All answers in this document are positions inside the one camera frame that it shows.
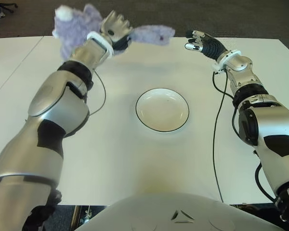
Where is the white plate black rim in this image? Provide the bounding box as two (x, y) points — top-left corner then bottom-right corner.
(135, 88), (190, 132)

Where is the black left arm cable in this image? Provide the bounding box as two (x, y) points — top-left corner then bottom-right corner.
(88, 72), (107, 117)

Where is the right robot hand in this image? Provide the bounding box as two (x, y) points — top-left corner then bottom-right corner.
(184, 30), (228, 61)

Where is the black office chair base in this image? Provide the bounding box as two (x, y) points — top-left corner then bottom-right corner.
(0, 0), (19, 14)

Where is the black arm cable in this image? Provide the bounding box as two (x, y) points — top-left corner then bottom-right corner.
(211, 71), (279, 203)
(88, 72), (107, 117)

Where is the silver robot torso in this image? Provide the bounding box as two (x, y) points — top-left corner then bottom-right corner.
(74, 191), (284, 231)

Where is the purple plush doll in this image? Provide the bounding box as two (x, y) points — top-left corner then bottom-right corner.
(52, 3), (176, 62)

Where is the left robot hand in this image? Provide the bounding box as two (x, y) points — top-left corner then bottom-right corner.
(100, 11), (134, 51)

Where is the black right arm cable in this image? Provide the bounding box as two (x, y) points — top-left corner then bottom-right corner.
(211, 71), (279, 203)

